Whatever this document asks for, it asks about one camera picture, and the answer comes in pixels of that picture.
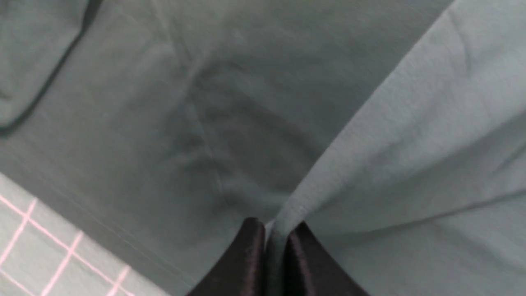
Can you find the green long-sleeve top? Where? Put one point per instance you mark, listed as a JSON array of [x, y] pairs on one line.
[[395, 129]]

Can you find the green checkered table cloth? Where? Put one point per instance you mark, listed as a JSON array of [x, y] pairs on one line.
[[42, 254]]

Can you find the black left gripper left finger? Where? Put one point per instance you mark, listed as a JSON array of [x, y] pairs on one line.
[[240, 271]]

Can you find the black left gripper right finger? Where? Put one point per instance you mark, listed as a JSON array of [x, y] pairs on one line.
[[309, 270]]

